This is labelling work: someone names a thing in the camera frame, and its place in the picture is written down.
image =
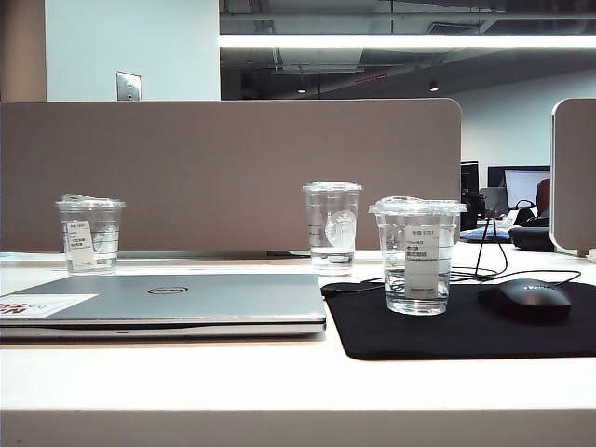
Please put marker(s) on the short clear cup with label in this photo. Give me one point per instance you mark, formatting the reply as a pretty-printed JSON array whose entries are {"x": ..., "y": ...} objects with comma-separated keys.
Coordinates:
[{"x": 419, "y": 261}]

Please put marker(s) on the tall clear cup siren logo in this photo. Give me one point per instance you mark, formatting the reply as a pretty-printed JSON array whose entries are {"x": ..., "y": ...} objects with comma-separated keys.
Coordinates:
[{"x": 331, "y": 223}]

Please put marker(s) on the silver closed laptop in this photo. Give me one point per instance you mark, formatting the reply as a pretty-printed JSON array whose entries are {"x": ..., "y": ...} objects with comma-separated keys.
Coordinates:
[{"x": 186, "y": 302}]

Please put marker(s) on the wide clear cup with label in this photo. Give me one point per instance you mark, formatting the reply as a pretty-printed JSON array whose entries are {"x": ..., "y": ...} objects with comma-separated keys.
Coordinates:
[{"x": 90, "y": 242}]

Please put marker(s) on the black mouse pad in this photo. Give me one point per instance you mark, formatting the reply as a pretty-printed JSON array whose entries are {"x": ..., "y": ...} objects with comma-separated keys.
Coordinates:
[{"x": 372, "y": 330}]

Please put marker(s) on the dark slim background monitor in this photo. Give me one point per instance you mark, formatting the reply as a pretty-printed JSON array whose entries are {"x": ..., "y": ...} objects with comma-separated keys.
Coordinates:
[{"x": 469, "y": 186}]

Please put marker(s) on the blue cloth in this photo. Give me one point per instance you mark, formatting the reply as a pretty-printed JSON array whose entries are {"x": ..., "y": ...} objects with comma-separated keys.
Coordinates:
[{"x": 482, "y": 235}]

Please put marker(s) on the white ceiling light strip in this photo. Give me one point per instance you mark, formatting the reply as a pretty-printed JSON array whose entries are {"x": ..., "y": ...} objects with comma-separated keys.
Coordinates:
[{"x": 396, "y": 42}]

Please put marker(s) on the background computer monitor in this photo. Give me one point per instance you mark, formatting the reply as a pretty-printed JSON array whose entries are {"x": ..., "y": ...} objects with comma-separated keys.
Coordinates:
[{"x": 521, "y": 186}]

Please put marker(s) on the black round case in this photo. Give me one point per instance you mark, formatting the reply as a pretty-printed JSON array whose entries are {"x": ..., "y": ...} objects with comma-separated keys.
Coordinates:
[{"x": 528, "y": 237}]

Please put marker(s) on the black computer mouse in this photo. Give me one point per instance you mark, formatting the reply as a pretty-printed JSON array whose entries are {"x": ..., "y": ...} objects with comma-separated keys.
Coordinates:
[{"x": 524, "y": 298}]

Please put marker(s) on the red office chair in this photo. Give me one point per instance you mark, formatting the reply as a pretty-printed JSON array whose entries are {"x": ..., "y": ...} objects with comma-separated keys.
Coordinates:
[{"x": 544, "y": 195}]

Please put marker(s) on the narrow brown desk divider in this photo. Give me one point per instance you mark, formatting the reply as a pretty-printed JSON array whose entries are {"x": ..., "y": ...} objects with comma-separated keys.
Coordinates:
[{"x": 575, "y": 177}]

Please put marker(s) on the metal wall switch plate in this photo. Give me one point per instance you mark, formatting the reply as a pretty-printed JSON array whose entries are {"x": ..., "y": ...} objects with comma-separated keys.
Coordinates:
[{"x": 129, "y": 86}]

